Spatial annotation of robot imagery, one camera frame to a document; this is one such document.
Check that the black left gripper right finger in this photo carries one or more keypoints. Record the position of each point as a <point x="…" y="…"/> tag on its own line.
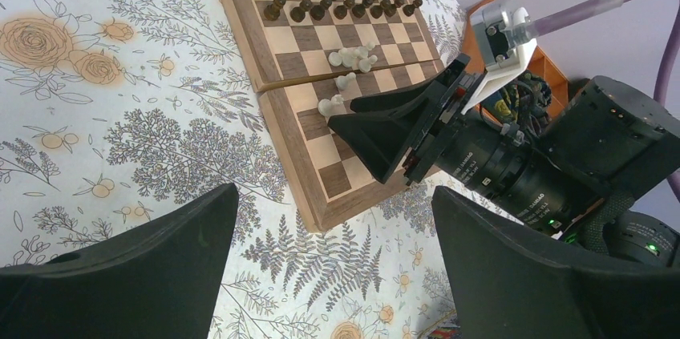
<point x="509" y="281"/>

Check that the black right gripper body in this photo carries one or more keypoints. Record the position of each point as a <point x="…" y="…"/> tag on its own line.
<point x="439" y="116"/>

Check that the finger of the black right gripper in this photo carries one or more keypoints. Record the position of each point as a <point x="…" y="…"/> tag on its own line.
<point x="392" y="100"/>
<point x="381" y="133"/>

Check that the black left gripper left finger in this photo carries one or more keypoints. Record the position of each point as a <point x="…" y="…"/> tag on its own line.
<point x="158" y="280"/>

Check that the white chess pawn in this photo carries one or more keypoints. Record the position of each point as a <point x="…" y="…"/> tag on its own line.
<point x="343" y="81"/>

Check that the white chess queen piece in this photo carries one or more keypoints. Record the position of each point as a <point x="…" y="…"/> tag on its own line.
<point x="332" y="106"/>

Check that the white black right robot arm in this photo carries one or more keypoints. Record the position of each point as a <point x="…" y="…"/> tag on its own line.
<point x="578" y="179"/>

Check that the wooden chess board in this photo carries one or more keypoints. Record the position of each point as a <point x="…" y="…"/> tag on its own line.
<point x="287" y="63"/>

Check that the white pawn cluster piece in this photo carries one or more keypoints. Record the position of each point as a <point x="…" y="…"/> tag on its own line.
<point x="335" y="58"/>
<point x="362" y="52"/>
<point x="365" y="64"/>
<point x="349" y="56"/>

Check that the orange compartment tray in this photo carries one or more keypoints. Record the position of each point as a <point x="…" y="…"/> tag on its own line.
<point x="540" y="65"/>

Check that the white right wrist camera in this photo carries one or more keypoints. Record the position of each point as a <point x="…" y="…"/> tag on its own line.
<point x="506" y="38"/>

